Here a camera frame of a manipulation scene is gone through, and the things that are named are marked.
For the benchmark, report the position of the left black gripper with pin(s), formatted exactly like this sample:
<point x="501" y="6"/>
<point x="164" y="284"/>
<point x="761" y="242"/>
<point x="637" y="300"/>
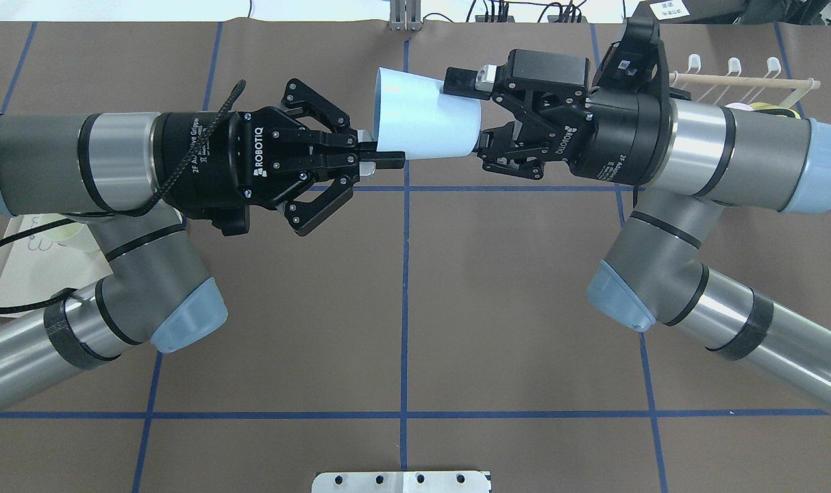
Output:
<point x="194" y="147"/>

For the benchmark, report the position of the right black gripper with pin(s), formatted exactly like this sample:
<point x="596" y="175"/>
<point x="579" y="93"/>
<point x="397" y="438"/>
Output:
<point x="617" y="144"/>

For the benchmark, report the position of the light blue cup off tray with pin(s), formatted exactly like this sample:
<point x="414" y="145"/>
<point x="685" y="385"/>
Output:
<point x="412" y="115"/>

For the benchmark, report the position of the cream plastic cup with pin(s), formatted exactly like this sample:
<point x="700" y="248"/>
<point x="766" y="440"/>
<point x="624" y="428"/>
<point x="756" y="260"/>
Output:
<point x="73" y="235"/>

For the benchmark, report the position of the yellow plastic cup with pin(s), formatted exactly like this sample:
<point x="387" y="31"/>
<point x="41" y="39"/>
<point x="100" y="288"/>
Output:
<point x="773" y="109"/>

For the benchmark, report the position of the pink plastic cup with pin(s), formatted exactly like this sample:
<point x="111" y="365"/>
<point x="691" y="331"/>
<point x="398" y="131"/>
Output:
<point x="739" y="106"/>

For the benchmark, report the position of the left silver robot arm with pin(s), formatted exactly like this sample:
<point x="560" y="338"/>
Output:
<point x="132" y="179"/>

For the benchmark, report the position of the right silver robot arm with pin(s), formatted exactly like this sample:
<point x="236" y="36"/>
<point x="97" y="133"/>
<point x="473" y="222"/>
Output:
<point x="690" y="165"/>

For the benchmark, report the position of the small grey labelled box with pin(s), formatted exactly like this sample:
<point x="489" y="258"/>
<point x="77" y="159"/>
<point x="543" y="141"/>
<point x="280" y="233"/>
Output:
<point x="690" y="12"/>

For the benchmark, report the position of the cream plastic tray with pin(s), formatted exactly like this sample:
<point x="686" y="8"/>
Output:
<point x="34" y="268"/>

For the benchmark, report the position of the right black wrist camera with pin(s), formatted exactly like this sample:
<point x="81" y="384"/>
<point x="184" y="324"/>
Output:
<point x="636" y="63"/>

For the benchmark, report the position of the aluminium frame post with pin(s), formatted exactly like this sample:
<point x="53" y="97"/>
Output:
<point x="405" y="15"/>

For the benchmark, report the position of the white wire cup rack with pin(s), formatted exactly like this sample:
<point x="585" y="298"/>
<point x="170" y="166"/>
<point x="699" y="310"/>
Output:
<point x="734" y="86"/>

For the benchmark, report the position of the white central pedestal column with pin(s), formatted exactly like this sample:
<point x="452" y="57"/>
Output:
<point x="404" y="481"/>

